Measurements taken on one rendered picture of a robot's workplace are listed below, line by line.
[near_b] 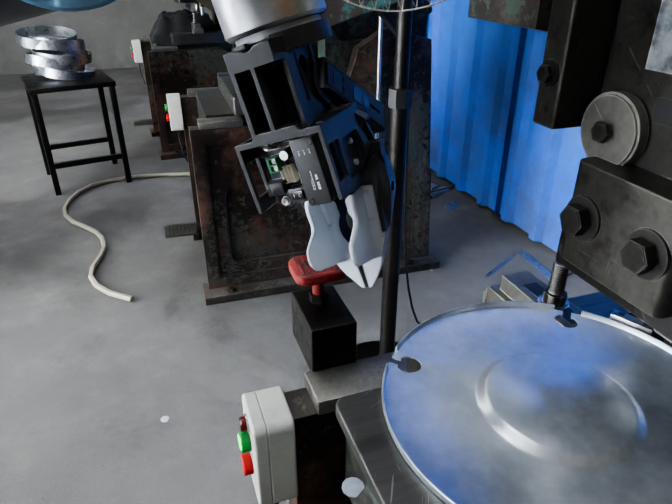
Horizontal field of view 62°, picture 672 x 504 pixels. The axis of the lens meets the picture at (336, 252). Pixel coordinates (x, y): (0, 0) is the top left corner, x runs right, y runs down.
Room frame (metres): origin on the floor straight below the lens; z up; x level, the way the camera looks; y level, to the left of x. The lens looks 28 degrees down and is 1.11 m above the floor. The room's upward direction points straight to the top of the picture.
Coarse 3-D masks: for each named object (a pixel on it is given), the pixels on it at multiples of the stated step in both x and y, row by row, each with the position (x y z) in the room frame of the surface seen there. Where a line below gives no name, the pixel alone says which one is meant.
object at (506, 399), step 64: (448, 320) 0.47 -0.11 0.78; (512, 320) 0.47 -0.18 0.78; (576, 320) 0.47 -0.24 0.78; (384, 384) 0.37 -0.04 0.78; (448, 384) 0.37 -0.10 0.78; (512, 384) 0.36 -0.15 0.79; (576, 384) 0.36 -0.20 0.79; (640, 384) 0.37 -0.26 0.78; (448, 448) 0.30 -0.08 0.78; (512, 448) 0.30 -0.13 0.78; (576, 448) 0.29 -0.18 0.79; (640, 448) 0.30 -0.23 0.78
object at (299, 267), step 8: (296, 256) 0.64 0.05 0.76; (304, 256) 0.64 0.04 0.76; (296, 264) 0.62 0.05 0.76; (304, 264) 0.62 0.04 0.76; (336, 264) 0.62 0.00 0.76; (296, 272) 0.60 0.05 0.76; (304, 272) 0.60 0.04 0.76; (312, 272) 0.60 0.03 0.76; (320, 272) 0.60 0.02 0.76; (328, 272) 0.60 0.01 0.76; (336, 272) 0.60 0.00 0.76; (296, 280) 0.60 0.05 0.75; (304, 280) 0.59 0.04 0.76; (312, 280) 0.59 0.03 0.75; (320, 280) 0.59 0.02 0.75; (328, 280) 0.60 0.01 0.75; (336, 280) 0.60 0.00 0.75; (312, 288) 0.62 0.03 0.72; (320, 288) 0.62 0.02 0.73
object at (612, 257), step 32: (640, 0) 0.41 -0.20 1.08; (640, 32) 0.41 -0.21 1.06; (608, 64) 0.43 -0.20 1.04; (640, 64) 0.40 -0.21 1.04; (608, 96) 0.40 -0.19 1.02; (640, 96) 0.39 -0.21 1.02; (608, 128) 0.39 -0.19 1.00; (640, 128) 0.38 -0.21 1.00; (608, 160) 0.39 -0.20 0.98; (640, 160) 0.38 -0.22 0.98; (576, 192) 0.39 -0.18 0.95; (608, 192) 0.36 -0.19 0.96; (640, 192) 0.34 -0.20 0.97; (576, 224) 0.37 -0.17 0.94; (608, 224) 0.36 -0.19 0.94; (640, 224) 0.33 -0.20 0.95; (576, 256) 0.38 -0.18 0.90; (608, 256) 0.35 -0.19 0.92; (640, 256) 0.31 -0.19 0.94; (608, 288) 0.34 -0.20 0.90; (640, 288) 0.32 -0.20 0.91
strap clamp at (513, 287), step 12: (504, 276) 0.60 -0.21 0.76; (516, 276) 0.60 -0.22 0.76; (528, 276) 0.60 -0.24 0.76; (552, 276) 0.54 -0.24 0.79; (564, 276) 0.53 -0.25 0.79; (492, 288) 0.60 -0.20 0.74; (504, 288) 0.59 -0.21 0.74; (516, 288) 0.57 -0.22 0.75; (528, 288) 0.57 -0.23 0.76; (540, 288) 0.57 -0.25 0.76; (552, 288) 0.54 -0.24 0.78; (564, 288) 0.53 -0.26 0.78; (492, 300) 0.60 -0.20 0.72; (504, 300) 0.58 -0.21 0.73; (516, 300) 0.57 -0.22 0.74; (528, 300) 0.55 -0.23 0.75; (540, 300) 0.54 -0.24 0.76; (552, 300) 0.53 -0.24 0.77; (564, 300) 0.53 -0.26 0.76; (564, 312) 0.52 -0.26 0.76; (576, 312) 0.52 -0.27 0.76; (564, 324) 0.50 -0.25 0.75; (576, 324) 0.50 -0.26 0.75
